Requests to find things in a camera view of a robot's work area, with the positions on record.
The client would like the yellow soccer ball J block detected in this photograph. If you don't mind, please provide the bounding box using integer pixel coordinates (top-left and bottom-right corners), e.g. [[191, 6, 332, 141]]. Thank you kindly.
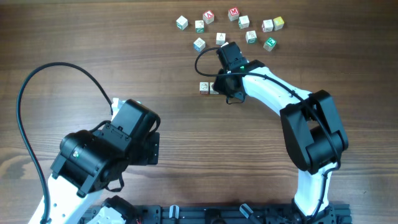
[[209, 82, 219, 95]]

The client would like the red 6 baseball block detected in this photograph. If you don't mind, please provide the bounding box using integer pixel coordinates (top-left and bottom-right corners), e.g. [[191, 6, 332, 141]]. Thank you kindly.
[[200, 82, 210, 95]]

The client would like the green N letter block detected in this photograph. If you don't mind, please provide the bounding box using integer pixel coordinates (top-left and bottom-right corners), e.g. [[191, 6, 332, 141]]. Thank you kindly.
[[238, 16, 250, 29]]

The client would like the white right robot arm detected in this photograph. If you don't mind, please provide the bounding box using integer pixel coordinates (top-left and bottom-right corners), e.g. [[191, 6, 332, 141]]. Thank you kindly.
[[214, 42, 348, 223]]

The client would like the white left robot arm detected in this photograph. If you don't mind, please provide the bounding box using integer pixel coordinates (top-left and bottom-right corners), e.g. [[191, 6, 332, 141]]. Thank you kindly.
[[30, 100, 160, 223]]

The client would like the red O ice cream block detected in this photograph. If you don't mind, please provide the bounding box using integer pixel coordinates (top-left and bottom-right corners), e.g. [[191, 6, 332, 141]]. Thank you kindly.
[[216, 33, 226, 45]]

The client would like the green V number block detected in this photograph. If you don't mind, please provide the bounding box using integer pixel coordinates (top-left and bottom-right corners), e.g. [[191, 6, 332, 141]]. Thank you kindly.
[[245, 30, 257, 44]]

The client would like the blue bordered picture block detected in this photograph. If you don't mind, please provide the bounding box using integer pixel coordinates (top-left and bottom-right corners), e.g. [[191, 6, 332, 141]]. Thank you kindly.
[[193, 37, 206, 52]]

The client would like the green F letter block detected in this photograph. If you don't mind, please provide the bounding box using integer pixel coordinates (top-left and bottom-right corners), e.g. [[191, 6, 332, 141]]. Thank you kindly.
[[263, 37, 277, 52]]

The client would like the red M letter block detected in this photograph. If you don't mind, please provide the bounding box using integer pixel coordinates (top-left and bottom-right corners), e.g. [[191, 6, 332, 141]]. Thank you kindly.
[[228, 7, 240, 21]]

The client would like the green apple picture block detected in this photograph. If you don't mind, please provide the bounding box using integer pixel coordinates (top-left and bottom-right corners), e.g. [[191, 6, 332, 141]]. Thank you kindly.
[[195, 20, 205, 33]]

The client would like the red A letter block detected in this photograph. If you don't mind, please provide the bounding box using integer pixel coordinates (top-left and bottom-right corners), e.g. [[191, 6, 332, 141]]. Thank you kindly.
[[203, 10, 215, 24]]

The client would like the red bordered white block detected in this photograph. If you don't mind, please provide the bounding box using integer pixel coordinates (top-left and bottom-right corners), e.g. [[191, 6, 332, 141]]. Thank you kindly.
[[262, 19, 274, 32]]

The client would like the green V bird block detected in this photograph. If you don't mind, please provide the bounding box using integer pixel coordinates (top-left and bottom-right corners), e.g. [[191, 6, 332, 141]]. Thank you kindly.
[[176, 16, 188, 30]]

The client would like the yellow top block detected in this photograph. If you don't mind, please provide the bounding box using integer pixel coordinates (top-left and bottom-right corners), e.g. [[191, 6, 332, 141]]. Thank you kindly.
[[272, 16, 285, 31]]

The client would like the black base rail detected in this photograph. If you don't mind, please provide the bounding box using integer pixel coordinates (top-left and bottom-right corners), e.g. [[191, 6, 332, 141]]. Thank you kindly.
[[80, 203, 353, 224]]

